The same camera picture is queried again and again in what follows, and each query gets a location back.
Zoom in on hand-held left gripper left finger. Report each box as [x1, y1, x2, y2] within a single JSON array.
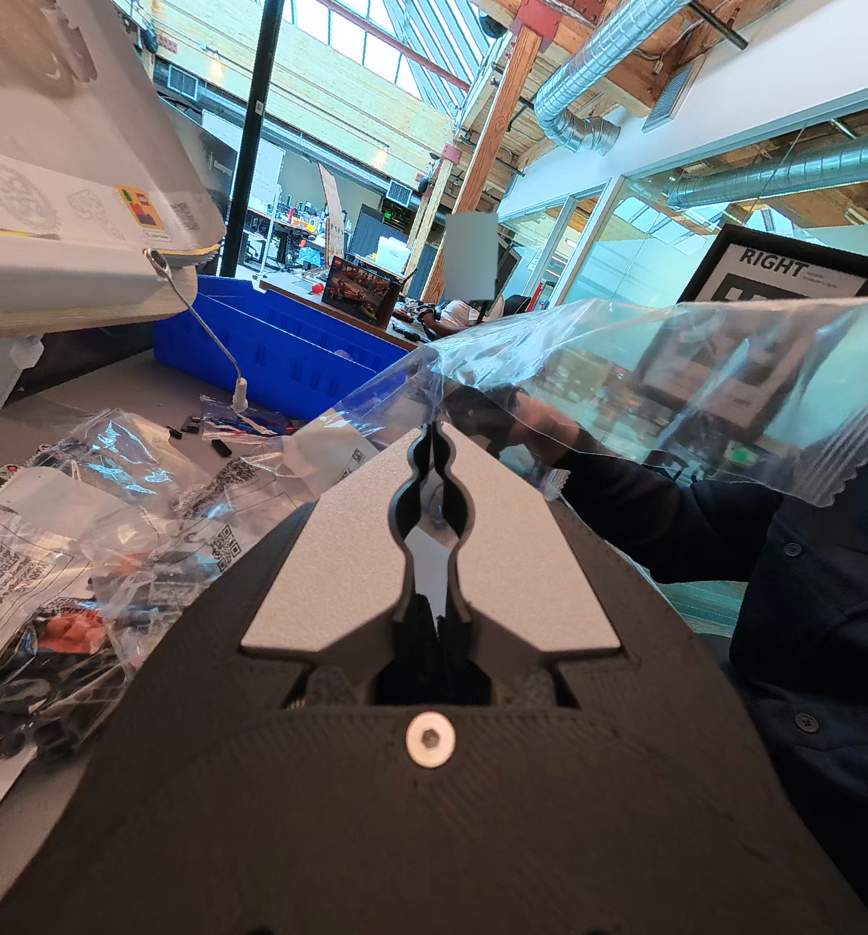
[[240, 424, 438, 706]]

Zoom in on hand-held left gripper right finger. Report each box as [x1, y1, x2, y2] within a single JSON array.
[[435, 424, 622, 706]]

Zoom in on clear bag white strip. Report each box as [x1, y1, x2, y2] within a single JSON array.
[[244, 296, 868, 508]]

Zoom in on person's right forearm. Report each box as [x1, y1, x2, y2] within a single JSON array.
[[551, 431, 785, 585]]

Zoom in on large clear lego parts bag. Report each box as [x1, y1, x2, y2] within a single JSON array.
[[32, 408, 319, 587]]

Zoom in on red lego set box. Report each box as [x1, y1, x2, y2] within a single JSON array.
[[322, 256, 406, 327]]

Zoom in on dark lego set box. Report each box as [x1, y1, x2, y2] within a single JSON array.
[[178, 110, 239, 279]]

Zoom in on crumpled clear plastic bag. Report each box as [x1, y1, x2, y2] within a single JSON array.
[[200, 394, 297, 441]]

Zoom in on blue plastic bin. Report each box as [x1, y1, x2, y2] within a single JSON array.
[[154, 274, 422, 425]]

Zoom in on clear bag black orange parts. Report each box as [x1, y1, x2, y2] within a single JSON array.
[[0, 570, 188, 762]]

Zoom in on wooden background desk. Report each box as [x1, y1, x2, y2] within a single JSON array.
[[259, 272, 429, 353]]

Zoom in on clear bag over white base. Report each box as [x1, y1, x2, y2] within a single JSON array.
[[0, 467, 159, 658]]

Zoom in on person's torso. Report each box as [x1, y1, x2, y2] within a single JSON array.
[[726, 424, 868, 935]]

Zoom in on black vertical pole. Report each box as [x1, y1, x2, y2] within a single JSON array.
[[220, 0, 286, 280]]

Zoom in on instruction booklet stack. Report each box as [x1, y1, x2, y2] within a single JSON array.
[[0, 0, 228, 269]]

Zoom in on silver ventilation duct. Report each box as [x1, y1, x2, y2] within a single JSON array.
[[535, 0, 692, 156], [666, 130, 868, 210]]

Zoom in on grey cable white plug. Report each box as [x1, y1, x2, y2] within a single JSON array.
[[144, 248, 252, 415]]

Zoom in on wooden support post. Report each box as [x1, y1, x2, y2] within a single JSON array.
[[423, 24, 546, 305]]

